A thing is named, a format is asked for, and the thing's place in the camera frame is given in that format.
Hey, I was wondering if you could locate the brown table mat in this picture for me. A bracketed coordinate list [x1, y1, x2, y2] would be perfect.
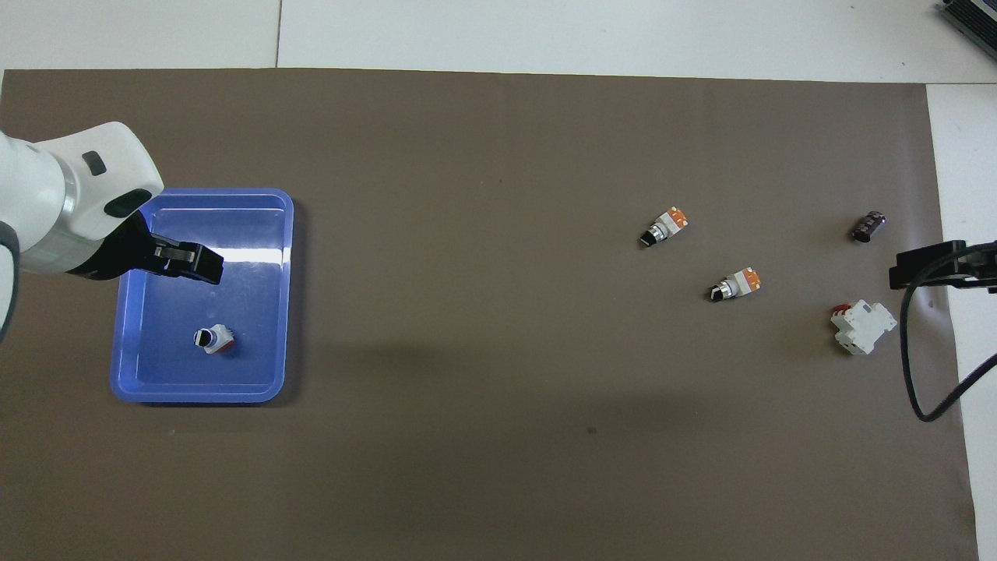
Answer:
[0, 69, 979, 561]

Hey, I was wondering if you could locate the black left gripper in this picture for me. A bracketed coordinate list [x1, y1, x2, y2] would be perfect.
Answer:
[66, 209, 226, 286]

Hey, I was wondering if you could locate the blue plastic tray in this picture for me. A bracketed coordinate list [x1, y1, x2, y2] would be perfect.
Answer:
[109, 187, 295, 404]

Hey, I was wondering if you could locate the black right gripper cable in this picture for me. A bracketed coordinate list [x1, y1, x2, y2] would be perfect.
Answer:
[900, 243, 997, 423]

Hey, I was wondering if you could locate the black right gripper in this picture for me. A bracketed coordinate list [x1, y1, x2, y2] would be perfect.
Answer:
[890, 242, 997, 294]

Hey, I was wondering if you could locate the white orange push-button switch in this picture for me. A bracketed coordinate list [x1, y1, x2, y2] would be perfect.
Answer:
[639, 207, 691, 250]

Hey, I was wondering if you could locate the white circuit breaker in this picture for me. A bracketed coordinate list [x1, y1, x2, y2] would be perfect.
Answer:
[830, 300, 898, 356]

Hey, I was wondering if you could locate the grey ridged metal device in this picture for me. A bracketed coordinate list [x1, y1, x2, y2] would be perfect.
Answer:
[938, 0, 997, 60]

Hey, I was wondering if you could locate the small black terminal block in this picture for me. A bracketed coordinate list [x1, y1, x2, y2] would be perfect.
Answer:
[853, 210, 889, 243]

